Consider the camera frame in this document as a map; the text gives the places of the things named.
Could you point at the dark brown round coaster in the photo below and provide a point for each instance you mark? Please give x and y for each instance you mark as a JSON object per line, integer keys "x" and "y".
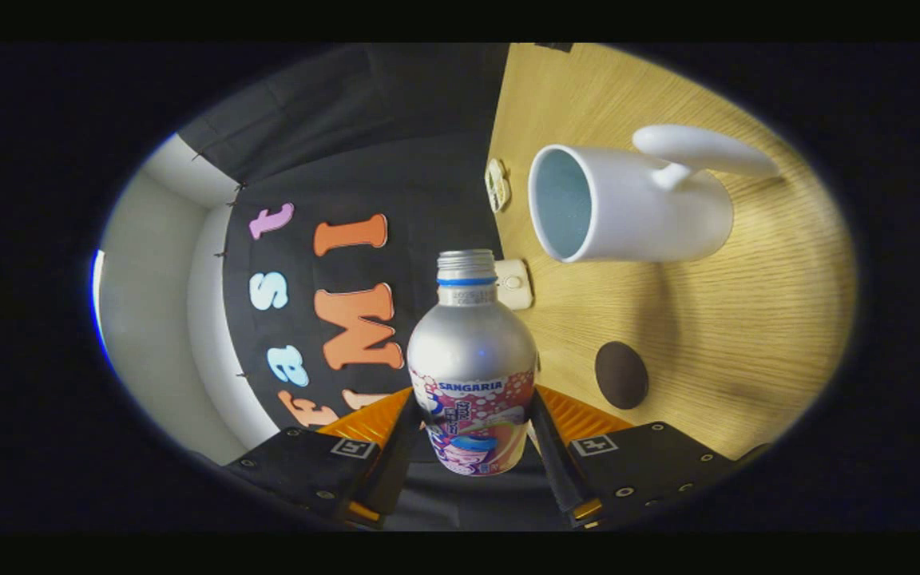
{"x": 621, "y": 375}

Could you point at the white cup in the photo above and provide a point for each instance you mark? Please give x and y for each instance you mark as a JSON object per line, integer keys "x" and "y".
{"x": 652, "y": 216}

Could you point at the silver juice bottle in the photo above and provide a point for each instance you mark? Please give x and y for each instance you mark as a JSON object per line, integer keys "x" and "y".
{"x": 472, "y": 351}

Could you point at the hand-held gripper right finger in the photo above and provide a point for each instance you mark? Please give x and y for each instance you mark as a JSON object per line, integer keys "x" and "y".
{"x": 652, "y": 467}

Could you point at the wooden table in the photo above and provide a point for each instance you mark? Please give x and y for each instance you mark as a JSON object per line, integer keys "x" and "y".
{"x": 747, "y": 335}

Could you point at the white toaster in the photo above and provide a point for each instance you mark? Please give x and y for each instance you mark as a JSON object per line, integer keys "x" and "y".
{"x": 514, "y": 284}

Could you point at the black backdrop cloth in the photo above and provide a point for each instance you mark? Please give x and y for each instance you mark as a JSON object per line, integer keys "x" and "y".
{"x": 364, "y": 128}

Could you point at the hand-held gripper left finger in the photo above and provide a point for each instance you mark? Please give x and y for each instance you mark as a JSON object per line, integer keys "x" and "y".
{"x": 308, "y": 471}

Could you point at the white divided dish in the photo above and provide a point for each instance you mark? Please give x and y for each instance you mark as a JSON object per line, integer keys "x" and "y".
{"x": 497, "y": 185}

